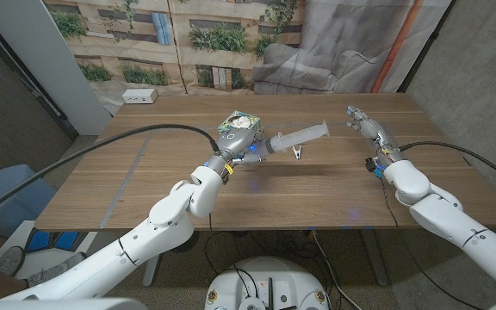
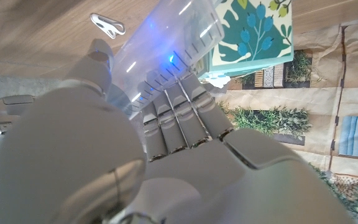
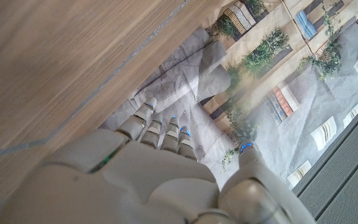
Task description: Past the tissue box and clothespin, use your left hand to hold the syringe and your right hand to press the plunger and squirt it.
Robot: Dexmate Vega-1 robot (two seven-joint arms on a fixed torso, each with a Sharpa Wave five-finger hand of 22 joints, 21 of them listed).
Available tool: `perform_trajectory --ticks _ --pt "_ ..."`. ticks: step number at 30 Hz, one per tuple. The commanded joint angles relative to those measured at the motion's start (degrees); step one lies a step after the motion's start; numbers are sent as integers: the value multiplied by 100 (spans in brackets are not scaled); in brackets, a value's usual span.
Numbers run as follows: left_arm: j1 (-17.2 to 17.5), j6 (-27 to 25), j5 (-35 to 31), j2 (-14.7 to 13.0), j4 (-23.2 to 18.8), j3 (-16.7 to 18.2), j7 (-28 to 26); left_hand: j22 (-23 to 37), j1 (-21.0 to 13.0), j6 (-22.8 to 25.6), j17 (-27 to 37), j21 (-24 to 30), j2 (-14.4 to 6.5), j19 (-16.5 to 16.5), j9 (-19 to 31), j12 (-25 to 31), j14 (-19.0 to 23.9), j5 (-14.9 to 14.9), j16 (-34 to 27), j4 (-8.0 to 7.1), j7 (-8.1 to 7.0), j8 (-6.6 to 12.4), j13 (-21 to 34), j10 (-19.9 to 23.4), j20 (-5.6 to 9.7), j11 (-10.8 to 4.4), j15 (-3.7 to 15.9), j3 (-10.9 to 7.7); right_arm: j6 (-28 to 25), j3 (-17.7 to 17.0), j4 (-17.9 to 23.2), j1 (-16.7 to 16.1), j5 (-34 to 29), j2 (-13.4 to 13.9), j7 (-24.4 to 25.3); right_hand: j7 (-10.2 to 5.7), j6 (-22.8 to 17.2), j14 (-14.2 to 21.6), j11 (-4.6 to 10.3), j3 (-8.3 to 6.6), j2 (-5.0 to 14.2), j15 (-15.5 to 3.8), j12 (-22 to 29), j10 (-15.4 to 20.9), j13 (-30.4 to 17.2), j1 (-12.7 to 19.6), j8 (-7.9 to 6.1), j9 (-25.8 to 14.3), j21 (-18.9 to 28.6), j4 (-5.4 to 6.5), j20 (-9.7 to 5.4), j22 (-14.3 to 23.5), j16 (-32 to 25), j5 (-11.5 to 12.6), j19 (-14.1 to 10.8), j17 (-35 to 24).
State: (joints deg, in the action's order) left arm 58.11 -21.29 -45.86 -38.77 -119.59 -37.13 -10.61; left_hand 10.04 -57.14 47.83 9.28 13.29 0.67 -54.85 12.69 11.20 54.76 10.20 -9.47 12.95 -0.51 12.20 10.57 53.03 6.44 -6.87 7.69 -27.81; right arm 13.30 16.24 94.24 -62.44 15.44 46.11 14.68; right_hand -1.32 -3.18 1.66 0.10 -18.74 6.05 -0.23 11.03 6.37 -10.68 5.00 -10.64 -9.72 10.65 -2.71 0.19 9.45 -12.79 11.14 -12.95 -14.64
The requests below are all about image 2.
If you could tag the white tissue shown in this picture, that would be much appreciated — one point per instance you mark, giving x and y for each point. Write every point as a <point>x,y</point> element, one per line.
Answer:
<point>217,81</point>

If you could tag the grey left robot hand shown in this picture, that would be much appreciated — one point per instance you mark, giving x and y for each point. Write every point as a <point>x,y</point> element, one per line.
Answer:
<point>73,149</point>

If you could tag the large clear plastic syringe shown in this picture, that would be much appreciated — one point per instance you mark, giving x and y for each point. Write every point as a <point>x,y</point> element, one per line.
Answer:
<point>166,37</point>

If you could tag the teal leaf print tissue box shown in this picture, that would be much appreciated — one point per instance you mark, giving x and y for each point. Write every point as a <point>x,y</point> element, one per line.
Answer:
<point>253,31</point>

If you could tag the white clothespin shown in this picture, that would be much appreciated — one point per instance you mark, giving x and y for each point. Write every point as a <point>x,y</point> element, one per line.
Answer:
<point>107,26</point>

